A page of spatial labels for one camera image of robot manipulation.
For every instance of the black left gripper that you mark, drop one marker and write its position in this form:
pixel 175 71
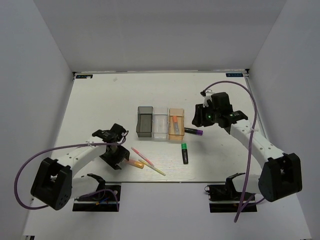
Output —
pixel 123 153

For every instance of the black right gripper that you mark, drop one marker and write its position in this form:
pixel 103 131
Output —
pixel 198 120

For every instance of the purple cap black highlighter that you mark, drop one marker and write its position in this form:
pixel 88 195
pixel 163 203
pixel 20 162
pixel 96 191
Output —
pixel 193 131

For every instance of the orange yellow clear tube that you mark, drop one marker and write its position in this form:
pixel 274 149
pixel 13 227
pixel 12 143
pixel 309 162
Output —
pixel 135 163

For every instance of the orange cap clear tube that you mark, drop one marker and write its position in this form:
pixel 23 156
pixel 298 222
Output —
pixel 175 121

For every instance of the green cap black highlighter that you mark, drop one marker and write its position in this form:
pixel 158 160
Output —
pixel 184 151

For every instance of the pink pen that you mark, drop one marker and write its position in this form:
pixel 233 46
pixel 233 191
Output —
pixel 142 156

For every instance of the yellow pen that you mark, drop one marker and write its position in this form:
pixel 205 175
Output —
pixel 152 167

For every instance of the dark grey transparent container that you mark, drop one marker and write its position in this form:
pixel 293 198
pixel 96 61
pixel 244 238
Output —
pixel 144 127

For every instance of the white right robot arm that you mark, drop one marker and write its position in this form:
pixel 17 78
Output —
pixel 281 174

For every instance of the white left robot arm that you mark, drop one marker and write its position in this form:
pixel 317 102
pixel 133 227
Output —
pixel 56 183

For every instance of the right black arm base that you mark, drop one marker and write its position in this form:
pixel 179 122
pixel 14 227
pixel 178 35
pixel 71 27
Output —
pixel 225 197

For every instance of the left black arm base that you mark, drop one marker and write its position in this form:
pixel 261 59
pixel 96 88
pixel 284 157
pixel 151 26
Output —
pixel 100 200

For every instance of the orange transparent container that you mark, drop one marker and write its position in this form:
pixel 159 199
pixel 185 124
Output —
pixel 180 112

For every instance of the clear transparent container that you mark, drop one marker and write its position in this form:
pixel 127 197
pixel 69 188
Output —
pixel 160 123

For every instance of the right corner label sticker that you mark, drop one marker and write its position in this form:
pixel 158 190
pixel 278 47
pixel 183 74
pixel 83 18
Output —
pixel 234 75

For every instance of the corner label sticker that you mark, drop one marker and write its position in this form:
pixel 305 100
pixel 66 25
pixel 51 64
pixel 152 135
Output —
pixel 234 75
pixel 84 76

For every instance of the left corner label sticker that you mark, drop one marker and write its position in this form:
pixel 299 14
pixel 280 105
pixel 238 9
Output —
pixel 84 76

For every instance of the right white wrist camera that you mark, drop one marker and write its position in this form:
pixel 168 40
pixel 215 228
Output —
pixel 207 97

